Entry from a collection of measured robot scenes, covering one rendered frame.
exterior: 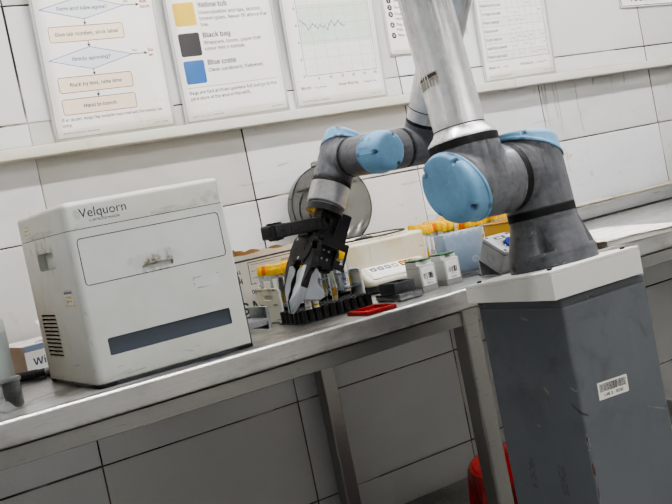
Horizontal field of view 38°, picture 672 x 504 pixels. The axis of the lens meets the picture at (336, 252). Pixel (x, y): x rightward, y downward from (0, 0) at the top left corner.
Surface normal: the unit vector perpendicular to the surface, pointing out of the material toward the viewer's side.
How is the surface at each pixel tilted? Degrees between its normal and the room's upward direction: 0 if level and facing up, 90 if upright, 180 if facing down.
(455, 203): 96
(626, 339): 90
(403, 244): 90
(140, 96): 95
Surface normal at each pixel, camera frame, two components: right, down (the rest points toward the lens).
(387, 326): 0.53, -0.07
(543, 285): -0.82, 0.19
